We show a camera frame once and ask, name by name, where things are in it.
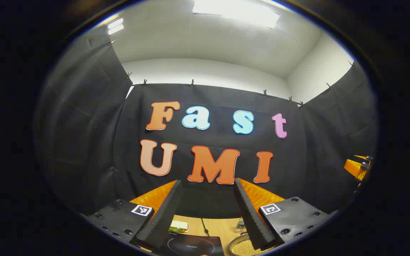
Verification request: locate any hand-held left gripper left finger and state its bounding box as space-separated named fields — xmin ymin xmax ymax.
xmin=84 ymin=180 xmax=184 ymax=249

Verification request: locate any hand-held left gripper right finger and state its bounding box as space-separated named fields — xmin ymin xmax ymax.
xmin=233 ymin=178 xmax=339 ymax=251

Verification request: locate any steel pot with black handles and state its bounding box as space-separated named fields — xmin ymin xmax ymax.
xmin=228 ymin=230 xmax=277 ymax=256

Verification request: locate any pile of yellow soybeans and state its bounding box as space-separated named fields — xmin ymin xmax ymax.
xmin=232 ymin=239 xmax=273 ymax=256

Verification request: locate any black induction cooktop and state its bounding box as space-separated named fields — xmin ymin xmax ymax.
xmin=152 ymin=233 xmax=225 ymax=256

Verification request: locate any sandwich with lettuce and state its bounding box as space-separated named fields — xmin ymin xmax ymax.
xmin=169 ymin=220 xmax=190 ymax=233

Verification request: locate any black backdrop cloth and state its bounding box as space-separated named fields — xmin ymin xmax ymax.
xmin=34 ymin=28 xmax=378 ymax=219

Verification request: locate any row of small cloth clips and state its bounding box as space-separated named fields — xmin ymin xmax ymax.
xmin=107 ymin=39 xmax=355 ymax=107

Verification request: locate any small ceiling light panel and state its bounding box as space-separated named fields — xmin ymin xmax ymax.
xmin=107 ymin=18 xmax=125 ymax=35

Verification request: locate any large ceiling light panel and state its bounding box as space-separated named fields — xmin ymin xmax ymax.
xmin=193 ymin=0 xmax=280 ymax=29

